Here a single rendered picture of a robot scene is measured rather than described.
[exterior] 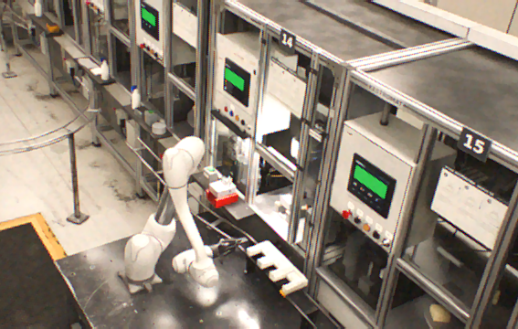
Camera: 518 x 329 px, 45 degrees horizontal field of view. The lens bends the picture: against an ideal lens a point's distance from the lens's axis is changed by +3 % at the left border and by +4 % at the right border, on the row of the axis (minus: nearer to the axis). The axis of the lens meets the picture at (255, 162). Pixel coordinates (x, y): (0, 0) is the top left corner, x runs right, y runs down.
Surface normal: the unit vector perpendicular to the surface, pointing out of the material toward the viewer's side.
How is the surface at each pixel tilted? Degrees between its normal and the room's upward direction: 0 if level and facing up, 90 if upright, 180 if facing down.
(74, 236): 0
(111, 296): 0
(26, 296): 0
